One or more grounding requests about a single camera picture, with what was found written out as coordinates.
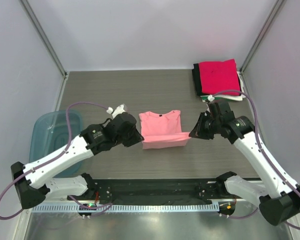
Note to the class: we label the folded white t shirt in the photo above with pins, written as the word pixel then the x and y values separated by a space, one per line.
pixel 237 98

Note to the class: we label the left aluminium frame post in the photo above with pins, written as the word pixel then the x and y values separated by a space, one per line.
pixel 44 38

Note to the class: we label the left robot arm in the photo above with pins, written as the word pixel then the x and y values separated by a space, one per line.
pixel 36 181

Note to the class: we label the right aluminium frame post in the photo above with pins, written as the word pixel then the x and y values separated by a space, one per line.
pixel 273 14

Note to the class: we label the aluminium frame post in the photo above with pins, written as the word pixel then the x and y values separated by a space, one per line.
pixel 273 14
pixel 44 38

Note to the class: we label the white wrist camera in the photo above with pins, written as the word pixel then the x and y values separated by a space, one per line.
pixel 210 98
pixel 117 111

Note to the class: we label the folded black t shirt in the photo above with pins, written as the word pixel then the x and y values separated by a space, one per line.
pixel 197 79

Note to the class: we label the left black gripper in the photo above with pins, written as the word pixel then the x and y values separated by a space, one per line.
pixel 133 136

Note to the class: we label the folded magenta t shirt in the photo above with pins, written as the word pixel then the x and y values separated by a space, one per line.
pixel 217 76

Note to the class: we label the blue plastic bin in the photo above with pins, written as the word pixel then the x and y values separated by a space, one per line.
pixel 50 133

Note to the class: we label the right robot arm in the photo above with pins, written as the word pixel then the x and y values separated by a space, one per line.
pixel 279 198

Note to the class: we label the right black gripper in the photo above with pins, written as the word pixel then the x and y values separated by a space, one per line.
pixel 201 127

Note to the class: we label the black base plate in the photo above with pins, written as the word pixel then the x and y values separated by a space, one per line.
pixel 156 192

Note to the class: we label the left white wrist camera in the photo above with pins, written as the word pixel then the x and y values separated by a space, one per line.
pixel 117 111

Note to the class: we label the white slotted cable duct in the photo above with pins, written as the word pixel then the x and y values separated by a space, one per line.
pixel 70 207

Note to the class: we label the light pink t shirt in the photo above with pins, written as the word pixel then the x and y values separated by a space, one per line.
pixel 162 130

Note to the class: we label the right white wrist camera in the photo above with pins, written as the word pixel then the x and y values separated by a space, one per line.
pixel 210 98

